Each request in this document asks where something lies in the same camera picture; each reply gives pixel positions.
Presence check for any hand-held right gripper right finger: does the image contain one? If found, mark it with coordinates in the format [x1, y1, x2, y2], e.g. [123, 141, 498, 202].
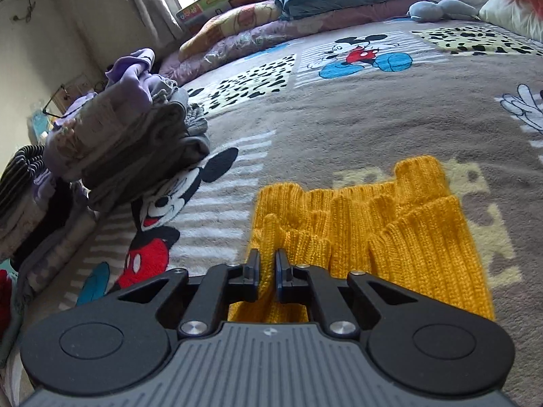
[275, 249, 419, 342]

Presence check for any black wire hanger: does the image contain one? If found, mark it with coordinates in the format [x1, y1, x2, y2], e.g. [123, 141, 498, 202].
[41, 84, 73, 118]

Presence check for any purple quilt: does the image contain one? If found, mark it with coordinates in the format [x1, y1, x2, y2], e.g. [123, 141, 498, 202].
[158, 0, 422, 88]

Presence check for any striped garment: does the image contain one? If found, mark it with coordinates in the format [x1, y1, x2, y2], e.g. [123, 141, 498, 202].
[0, 144, 46, 205]

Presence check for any white pillow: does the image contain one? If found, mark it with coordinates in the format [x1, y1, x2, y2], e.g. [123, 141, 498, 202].
[479, 0, 543, 44]

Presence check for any stack of folded grey clothes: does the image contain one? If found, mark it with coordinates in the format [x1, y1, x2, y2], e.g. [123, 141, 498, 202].
[44, 75, 211, 213]

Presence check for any blue plush toy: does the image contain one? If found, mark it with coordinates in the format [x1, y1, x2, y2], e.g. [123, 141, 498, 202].
[407, 0, 481, 23]

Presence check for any yellow knitted sweater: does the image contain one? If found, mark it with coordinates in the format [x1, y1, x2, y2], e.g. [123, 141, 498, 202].
[227, 155, 497, 325]

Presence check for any printed cartoon blanket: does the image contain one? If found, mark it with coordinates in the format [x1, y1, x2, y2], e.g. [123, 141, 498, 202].
[0, 18, 543, 407]

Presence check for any yellow printed pillow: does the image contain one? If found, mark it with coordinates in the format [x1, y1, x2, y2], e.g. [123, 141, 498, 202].
[178, 1, 283, 62]

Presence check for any red cloth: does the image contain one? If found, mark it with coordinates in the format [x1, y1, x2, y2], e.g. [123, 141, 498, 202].
[0, 268, 14, 336]

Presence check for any purple garment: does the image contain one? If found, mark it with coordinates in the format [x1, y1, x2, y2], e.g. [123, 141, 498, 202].
[104, 47, 157, 108]

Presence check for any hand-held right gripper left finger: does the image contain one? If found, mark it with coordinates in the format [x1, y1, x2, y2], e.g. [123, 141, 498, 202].
[116, 248, 261, 341]

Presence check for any pile of dark clothes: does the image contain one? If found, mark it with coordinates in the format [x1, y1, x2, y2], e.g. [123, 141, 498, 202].
[0, 176, 100, 306]

